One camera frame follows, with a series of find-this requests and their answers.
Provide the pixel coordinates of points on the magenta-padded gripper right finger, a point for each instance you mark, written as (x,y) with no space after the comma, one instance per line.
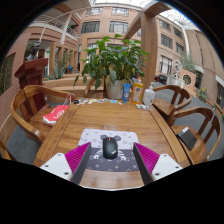
(166,165)

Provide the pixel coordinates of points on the black computer mouse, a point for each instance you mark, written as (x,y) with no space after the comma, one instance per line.
(110,148)

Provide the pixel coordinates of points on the yellow flowering plant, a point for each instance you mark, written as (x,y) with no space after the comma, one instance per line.
(203,94)

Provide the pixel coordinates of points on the black notebook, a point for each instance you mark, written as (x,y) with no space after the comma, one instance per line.
(187,138)

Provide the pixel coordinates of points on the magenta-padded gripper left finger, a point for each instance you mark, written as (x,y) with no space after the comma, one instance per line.
(56,165)

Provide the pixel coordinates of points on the clear pump sanitiser bottle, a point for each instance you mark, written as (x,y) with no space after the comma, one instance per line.
(148,96)

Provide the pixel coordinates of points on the white sculpture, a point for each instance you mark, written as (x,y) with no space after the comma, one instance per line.
(179,69)

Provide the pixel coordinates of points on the blue tube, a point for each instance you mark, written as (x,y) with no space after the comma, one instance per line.
(126,92)

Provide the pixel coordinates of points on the green potted plant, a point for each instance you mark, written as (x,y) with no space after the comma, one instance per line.
(113,63)

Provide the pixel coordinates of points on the grey bear-print mouse pad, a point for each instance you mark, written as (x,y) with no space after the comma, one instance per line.
(125,136)

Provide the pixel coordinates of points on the dark red wooden lectern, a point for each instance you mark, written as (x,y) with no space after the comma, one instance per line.
(31,71)

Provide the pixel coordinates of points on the wooden armchair with red bag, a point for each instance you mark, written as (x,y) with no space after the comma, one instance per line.
(23,116)

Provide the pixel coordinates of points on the yellow detergent bottle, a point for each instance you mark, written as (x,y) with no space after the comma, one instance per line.
(137,92)

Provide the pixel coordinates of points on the wooden armchair with notebook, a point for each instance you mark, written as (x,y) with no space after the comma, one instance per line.
(200,153)

